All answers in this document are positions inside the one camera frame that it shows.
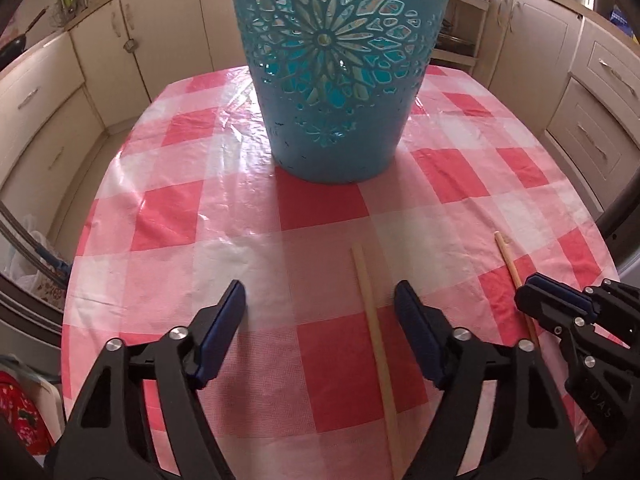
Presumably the white shelf cart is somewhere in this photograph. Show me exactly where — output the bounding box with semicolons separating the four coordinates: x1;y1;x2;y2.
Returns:
432;0;491;73

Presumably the teal perforated plastic basket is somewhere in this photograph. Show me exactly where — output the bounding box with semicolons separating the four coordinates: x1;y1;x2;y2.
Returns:
223;0;465;185

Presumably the cream kitchen cabinet run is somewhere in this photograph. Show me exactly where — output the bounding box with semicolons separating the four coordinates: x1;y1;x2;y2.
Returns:
450;0;640;213
0;0;256;261

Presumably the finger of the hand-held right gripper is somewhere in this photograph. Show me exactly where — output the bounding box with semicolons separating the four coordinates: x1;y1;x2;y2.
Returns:
514;272;601;367
582;277;640;347

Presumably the white plastic bag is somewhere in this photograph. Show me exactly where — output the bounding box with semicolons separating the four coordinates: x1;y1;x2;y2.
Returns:
5;215;68;311

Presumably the white chair with red print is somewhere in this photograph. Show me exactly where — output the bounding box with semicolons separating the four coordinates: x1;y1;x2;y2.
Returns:
0;355;65;462

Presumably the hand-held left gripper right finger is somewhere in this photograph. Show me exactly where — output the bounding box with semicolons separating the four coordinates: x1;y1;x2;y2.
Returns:
393;280;583;480

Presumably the wooden chopstick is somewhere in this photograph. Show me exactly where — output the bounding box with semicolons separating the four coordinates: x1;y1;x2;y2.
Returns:
351;245;405;471
494;231;542;352

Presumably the dark frying pan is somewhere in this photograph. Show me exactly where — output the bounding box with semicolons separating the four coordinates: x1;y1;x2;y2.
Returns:
0;7;51;70

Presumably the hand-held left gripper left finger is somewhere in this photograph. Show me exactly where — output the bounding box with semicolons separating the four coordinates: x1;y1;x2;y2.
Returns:
45;280;247;480

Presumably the red checked plastic tablecloth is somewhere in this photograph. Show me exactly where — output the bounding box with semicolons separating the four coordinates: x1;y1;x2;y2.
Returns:
60;64;621;480

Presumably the blue packet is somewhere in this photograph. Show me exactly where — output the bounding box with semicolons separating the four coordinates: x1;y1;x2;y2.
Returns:
607;5;637;37

